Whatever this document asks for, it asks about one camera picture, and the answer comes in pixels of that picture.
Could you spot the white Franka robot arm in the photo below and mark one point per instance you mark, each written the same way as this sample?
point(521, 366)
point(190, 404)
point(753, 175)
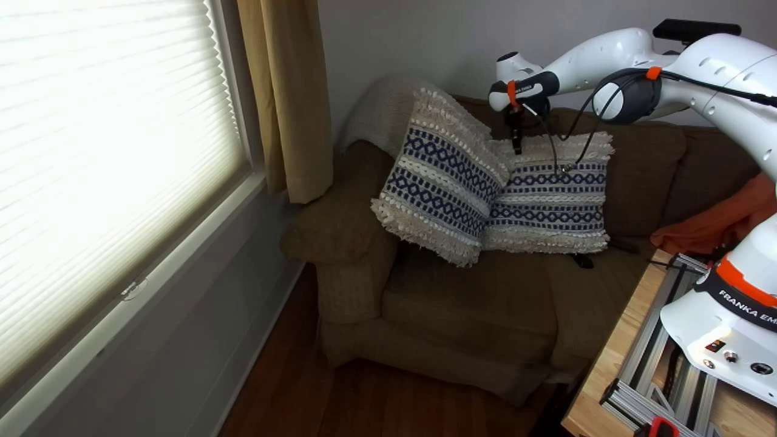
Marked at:
point(729, 75)

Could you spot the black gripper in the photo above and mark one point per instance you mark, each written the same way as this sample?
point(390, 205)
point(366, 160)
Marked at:
point(522, 112)

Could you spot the aluminium extrusion frame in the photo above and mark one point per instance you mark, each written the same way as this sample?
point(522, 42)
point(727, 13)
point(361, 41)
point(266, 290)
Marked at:
point(656, 355)

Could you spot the red clamp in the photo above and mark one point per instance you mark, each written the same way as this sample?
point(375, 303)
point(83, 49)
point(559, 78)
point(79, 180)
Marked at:
point(656, 429)

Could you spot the white and blue fringed pillow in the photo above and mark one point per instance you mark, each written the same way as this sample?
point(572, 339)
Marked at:
point(559, 197)
point(441, 178)

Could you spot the tan curtain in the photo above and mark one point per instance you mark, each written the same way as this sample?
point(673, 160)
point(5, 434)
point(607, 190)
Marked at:
point(288, 98)

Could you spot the white window frame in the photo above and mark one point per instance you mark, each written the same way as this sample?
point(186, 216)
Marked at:
point(162, 280)

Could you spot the olive brown fabric sofa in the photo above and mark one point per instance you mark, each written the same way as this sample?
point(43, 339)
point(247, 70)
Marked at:
point(470, 316)

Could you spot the white window blind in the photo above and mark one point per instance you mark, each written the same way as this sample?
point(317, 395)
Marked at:
point(105, 162)

